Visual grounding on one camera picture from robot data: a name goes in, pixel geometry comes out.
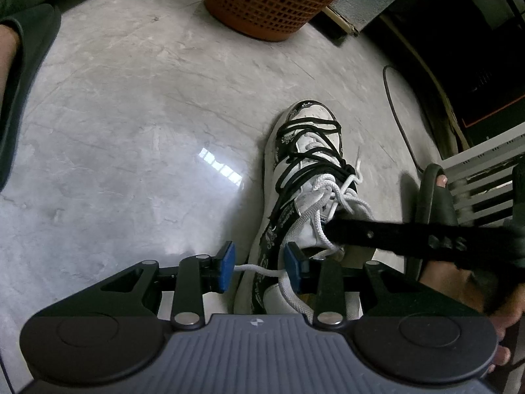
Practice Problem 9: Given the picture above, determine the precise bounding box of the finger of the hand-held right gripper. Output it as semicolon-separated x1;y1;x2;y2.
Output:
324;217;468;263

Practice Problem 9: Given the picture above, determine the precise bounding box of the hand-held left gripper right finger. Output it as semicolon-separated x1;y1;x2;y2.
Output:
284;241;452;331

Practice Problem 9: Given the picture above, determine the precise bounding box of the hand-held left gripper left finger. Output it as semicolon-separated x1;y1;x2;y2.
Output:
61;241;236;331

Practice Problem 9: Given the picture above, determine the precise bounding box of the white shoelace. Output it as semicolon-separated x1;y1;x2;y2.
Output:
233;147;375;325

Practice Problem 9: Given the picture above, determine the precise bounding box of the white high-top shoe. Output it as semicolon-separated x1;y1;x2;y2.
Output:
236;99;376;327

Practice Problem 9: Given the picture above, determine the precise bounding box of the person's right hand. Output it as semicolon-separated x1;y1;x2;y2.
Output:
468;262;525;374

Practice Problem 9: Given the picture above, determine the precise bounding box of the black shoelace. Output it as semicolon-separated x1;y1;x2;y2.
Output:
268;117;357;222

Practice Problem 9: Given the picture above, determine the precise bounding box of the dark green slipper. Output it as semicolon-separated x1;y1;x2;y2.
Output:
0;3;62;191
414;163;458;280

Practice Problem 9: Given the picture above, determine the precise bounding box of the person's right foot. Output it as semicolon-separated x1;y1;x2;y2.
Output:
420;174;493;317

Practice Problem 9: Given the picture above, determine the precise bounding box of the person's foot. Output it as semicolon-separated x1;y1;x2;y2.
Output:
420;174;493;317
0;25;21;95

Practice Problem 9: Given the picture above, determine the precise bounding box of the white slatted panel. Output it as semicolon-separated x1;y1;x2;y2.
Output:
441;125;525;226

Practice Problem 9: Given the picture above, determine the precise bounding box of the tan wooden strip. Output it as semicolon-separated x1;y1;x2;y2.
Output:
381;12;470;150

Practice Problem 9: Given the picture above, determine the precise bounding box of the dark wooden cabinet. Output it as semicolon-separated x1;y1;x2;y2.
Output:
361;0;525;152

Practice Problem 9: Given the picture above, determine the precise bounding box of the grey textured panel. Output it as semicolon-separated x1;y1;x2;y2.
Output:
328;0;411;33

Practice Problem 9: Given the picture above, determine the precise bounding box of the orange mesh basket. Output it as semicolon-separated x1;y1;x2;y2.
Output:
204;0;368;42

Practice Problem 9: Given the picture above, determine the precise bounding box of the person's left foot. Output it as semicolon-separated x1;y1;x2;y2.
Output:
0;25;21;95

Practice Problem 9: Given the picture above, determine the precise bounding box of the black cable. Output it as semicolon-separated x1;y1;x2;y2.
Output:
382;65;427;173

